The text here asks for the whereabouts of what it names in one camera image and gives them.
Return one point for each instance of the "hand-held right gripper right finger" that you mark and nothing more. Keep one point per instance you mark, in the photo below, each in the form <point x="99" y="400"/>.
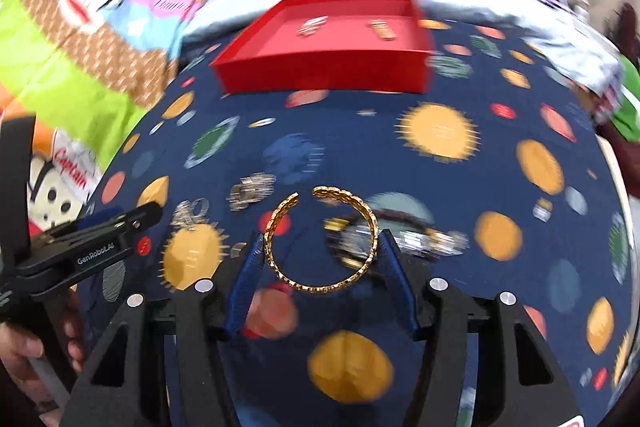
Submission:
<point x="400" y="282"/>

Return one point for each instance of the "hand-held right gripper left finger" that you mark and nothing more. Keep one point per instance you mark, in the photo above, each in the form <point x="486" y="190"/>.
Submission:
<point x="246" y="282"/>

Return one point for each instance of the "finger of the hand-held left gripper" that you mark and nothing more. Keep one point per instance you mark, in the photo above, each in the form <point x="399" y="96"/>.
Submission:
<point x="95" y="222"/>
<point x="100" y="252"/>

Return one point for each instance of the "gold bangle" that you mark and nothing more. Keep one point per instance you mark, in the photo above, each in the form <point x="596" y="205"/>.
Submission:
<point x="272" y="232"/>

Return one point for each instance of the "red jewelry tray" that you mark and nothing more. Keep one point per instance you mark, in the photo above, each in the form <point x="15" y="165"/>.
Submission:
<point x="325" y="62"/>

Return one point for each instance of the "person's left hand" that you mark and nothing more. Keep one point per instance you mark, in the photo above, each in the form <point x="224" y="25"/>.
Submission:
<point x="20" y="352"/>

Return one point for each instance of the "silver earrings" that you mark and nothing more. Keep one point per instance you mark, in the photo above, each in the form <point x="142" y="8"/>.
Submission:
<point x="252" y="192"/>
<point x="190" y="212"/>

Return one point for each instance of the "navy planet print cloth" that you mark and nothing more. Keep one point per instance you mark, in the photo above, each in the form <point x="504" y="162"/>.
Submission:
<point x="450" y="187"/>

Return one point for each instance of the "cartoon printed blanket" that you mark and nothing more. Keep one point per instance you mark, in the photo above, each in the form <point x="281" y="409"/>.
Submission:
<point x="90" y="57"/>

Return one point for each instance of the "gold wristwatch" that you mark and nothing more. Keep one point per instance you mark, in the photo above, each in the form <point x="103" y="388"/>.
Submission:
<point x="382" y="30"/>

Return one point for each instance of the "green plush toy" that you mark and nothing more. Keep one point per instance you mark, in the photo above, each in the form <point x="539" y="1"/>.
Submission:
<point x="627" y="107"/>

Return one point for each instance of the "dark wooden post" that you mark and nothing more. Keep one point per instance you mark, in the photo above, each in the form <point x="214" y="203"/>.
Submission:
<point x="631" y="29"/>

